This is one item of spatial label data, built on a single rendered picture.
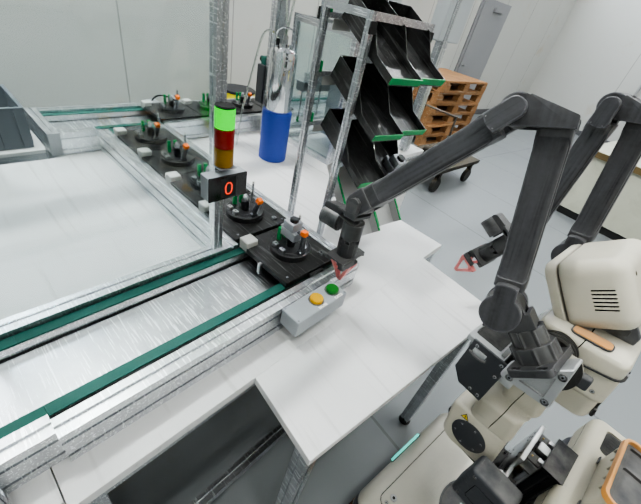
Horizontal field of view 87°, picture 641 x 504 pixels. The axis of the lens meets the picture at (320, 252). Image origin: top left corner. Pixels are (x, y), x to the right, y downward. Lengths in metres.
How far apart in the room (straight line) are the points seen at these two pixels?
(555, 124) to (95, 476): 1.06
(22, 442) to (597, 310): 1.10
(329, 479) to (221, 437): 0.52
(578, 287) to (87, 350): 1.09
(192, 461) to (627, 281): 1.62
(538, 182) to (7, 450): 1.04
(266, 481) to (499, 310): 1.30
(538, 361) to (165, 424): 0.79
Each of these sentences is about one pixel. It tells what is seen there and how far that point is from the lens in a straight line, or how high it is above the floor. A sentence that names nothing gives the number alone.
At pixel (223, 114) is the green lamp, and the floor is 1.40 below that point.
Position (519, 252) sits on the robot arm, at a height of 1.36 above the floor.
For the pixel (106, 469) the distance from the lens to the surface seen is 0.90.
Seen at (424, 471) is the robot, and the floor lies 0.28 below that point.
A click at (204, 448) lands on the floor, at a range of 1.81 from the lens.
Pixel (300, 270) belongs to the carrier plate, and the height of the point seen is 0.97.
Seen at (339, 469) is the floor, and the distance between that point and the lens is 1.84.
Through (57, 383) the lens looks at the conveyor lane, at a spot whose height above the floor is 0.92.
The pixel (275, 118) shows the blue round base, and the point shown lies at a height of 1.11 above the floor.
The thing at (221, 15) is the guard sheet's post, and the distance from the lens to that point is 0.90.
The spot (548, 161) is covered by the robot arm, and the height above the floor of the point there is 1.52.
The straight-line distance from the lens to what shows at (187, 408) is 0.92.
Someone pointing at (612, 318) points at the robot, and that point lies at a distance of 0.89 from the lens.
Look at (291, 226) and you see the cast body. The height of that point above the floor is 1.08.
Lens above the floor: 1.68
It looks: 37 degrees down
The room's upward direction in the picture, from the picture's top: 14 degrees clockwise
